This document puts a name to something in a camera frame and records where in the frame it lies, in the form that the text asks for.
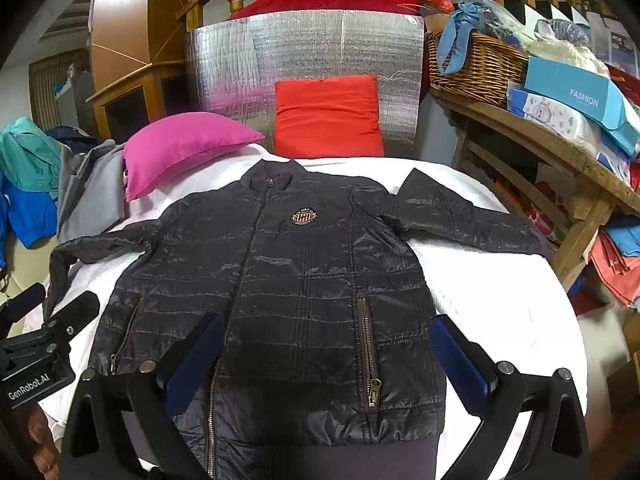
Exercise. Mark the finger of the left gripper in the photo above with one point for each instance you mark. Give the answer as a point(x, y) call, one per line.
point(14, 309)
point(68, 322)

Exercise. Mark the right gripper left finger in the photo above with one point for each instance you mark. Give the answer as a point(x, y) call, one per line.
point(122, 426)

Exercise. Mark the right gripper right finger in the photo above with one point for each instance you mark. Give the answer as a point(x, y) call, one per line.
point(555, 443)

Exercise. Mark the black quilted jacket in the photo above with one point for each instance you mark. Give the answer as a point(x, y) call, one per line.
point(327, 370)

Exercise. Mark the person's left hand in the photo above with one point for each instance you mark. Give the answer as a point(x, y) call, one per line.
point(44, 452)

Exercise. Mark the blue jacket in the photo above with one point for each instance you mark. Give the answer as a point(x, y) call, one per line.
point(30, 216)

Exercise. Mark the grey garment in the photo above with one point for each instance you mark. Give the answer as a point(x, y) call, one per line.
point(91, 191)

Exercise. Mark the white bed blanket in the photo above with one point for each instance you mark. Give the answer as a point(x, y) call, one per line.
point(512, 305)

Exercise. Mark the teal shirt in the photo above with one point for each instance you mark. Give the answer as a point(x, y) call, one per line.
point(30, 159)

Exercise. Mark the pink pillow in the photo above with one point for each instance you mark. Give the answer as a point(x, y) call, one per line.
point(176, 144)

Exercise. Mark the wooden shelf table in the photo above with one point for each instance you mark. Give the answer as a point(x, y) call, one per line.
point(538, 176)

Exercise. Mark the wooden cabinet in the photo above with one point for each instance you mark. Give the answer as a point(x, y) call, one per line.
point(138, 64)

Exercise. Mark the silver foil insulation panel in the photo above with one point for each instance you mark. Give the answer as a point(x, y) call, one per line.
point(234, 65)

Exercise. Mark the patterned white package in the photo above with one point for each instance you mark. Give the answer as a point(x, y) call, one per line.
point(562, 120)

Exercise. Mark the red pillow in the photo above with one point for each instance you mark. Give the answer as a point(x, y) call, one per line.
point(327, 118)

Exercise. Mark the blue fashion box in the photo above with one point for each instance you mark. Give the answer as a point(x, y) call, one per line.
point(595, 96)

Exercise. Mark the wicker basket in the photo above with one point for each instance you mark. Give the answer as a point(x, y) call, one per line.
point(489, 67)

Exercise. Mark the blue cloth in basket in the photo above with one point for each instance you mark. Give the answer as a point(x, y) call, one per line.
point(453, 46)

